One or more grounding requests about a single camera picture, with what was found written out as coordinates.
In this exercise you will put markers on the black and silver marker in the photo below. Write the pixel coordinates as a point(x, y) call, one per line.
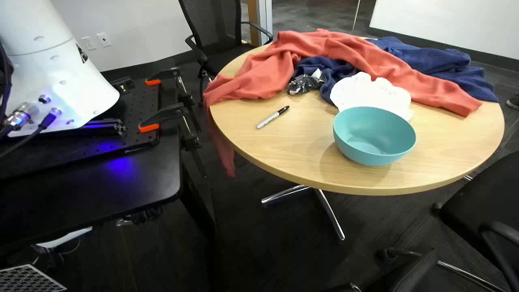
point(272, 118)

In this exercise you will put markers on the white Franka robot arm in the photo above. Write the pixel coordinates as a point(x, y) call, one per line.
point(48, 66)

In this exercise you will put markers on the teal bowl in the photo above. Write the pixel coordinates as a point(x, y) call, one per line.
point(373, 135)

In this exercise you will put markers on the small black grey object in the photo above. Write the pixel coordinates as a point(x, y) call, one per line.
point(300, 83)

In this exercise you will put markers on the chrome table base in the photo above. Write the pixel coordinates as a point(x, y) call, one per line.
point(329, 212)

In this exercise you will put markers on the white cloth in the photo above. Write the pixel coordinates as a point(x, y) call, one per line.
point(366, 92)

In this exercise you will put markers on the orange cloth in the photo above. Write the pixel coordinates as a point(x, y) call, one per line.
point(345, 51)

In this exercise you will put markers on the black mesh office chair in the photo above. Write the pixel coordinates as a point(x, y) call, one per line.
point(212, 27)

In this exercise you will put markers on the black mounting plate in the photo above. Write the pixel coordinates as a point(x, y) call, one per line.
point(107, 140)

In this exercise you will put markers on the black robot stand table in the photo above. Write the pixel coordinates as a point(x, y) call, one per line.
point(90, 189)

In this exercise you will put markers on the navy blue cloth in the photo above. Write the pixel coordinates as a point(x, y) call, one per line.
point(431, 59)

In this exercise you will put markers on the black office chair with armrest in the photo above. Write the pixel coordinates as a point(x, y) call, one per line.
point(410, 270)

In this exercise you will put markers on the white strip under stand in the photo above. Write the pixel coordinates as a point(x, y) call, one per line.
point(64, 238)

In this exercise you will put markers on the white whiteboard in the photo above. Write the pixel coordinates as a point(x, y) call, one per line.
point(447, 22)

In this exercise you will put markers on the grey metal grille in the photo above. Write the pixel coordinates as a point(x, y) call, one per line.
point(24, 278)

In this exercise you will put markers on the white wall outlet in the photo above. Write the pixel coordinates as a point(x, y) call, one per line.
point(103, 40)
point(87, 43)

